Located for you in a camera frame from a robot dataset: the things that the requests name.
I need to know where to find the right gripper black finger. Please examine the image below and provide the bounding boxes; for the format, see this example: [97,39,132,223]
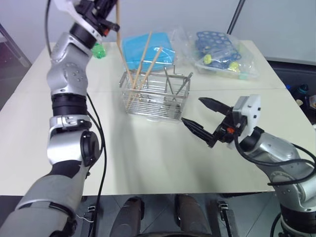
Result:
[198,97,234,117]
[181,118,218,149]

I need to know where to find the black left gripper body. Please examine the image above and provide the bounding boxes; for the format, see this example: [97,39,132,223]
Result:
[75,0,121,38]

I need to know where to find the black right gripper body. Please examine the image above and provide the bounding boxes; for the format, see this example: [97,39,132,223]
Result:
[213,108,248,144]

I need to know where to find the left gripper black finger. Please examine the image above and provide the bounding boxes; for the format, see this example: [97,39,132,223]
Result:
[105,0,118,19]
[93,0,106,12]

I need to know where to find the wooden chopstick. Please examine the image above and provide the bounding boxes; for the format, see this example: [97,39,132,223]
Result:
[135,46,163,101]
[125,31,153,109]
[115,0,122,49]
[118,40,135,91]

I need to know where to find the metal spoon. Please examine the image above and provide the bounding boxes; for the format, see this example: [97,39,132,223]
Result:
[163,68,177,101]

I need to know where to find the green soda bottle yellow cap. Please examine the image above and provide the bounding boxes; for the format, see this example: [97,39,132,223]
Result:
[91,42,108,60]

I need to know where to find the metal utensil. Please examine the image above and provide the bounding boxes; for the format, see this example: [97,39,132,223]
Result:
[175,72,194,97]

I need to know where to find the blue plastic lidded box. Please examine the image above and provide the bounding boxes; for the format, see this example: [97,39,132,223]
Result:
[122,31,178,71]

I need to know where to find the clear tube with yellow cap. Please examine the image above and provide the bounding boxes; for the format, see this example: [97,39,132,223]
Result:
[202,48,232,65]

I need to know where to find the clear plastic bag with rack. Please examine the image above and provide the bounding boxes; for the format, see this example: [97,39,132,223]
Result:
[187,30,261,81]

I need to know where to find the blue test tube rack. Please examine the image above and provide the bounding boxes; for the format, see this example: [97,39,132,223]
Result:
[196,30,242,73]

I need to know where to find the empty clear plastic bag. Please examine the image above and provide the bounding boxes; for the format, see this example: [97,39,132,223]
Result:
[169,26,196,63]

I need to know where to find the dark bottle with teal cap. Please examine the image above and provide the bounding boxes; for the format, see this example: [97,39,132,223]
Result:
[297,83,310,100]

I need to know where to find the dark rounded leg shape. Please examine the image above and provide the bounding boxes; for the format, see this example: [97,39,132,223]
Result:
[174,194,213,236]
[115,196,145,237]

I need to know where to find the black slanted pole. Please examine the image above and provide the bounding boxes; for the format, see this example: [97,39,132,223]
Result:
[227,0,246,36]

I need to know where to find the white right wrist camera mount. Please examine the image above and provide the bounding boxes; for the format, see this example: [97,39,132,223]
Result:
[227,94,262,151]

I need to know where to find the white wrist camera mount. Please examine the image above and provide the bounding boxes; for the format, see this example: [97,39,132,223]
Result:
[52,0,104,43]
[227,94,262,151]

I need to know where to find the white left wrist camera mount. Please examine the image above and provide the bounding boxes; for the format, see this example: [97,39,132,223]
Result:
[52,0,104,43]

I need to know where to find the metal wire cutlery basket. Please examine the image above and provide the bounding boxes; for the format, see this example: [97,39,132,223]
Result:
[119,63,194,123]

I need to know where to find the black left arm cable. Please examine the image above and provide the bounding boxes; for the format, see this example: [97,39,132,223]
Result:
[44,0,107,237]

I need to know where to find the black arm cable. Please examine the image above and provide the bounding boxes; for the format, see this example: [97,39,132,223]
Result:
[44,0,107,237]
[234,134,316,186]

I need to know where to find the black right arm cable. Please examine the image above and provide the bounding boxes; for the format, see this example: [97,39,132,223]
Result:
[234,134,316,186]

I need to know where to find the black stand bracket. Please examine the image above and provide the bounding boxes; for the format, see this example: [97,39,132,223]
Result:
[217,200,238,237]
[87,204,97,237]

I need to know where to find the dark metal frame bars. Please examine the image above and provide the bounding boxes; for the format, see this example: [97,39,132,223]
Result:
[0,23,33,68]

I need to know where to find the thin white floor wire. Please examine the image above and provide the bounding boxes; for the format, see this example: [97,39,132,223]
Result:
[78,213,96,223]

